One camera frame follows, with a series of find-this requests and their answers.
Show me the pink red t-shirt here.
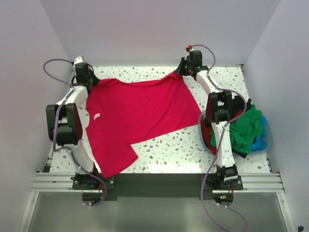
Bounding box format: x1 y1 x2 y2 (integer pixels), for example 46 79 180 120
86 72 201 178

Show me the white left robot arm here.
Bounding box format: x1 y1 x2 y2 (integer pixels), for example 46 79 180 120
43 56 100 189

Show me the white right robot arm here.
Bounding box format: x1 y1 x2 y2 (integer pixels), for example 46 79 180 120
176 46 238 190

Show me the black t-shirt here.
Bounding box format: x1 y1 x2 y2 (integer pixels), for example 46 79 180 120
232 96 248 159

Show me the dark red t-shirt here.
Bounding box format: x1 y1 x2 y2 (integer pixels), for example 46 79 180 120
201 119 217 155

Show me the green t-shirt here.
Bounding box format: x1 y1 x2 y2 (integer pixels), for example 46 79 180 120
209 103 264 154

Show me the blue t-shirt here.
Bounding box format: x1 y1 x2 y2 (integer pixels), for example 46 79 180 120
251 116 269 153

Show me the blue plastic laundry basket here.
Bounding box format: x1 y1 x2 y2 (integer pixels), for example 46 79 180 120
198 107 272 158

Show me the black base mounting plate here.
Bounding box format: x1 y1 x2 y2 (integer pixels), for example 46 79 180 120
71 174 244 202

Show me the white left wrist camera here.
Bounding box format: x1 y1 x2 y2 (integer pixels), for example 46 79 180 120
74 56 84 65

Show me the aluminium frame rail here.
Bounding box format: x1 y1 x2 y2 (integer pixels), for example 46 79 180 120
31 173 285 193

